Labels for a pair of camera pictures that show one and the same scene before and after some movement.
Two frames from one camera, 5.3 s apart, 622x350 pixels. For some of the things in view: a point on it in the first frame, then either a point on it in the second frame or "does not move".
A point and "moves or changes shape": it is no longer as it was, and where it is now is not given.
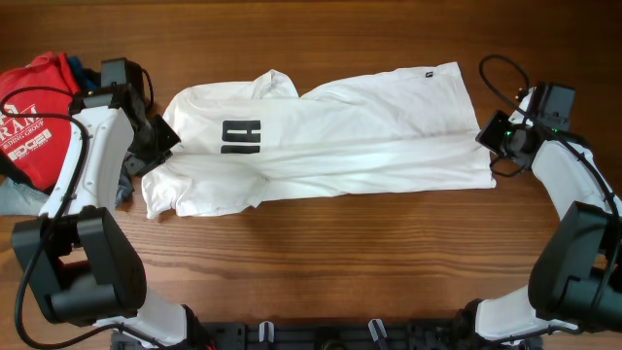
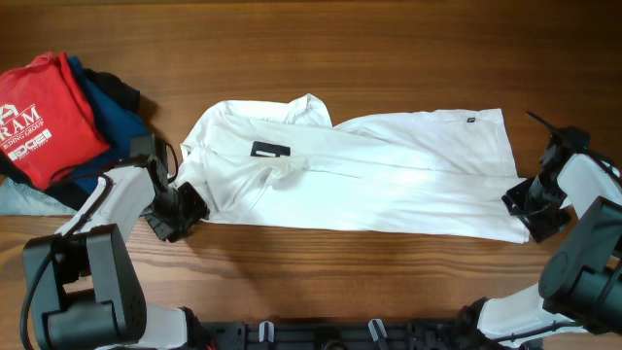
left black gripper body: x=162 y=139 -> x=180 y=212
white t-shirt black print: x=255 y=138 moves or changes shape
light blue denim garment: x=19 y=199 does not move
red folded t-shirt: x=36 y=101 does not move
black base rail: x=328 y=334 does not move
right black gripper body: x=493 y=137 -> x=530 y=205
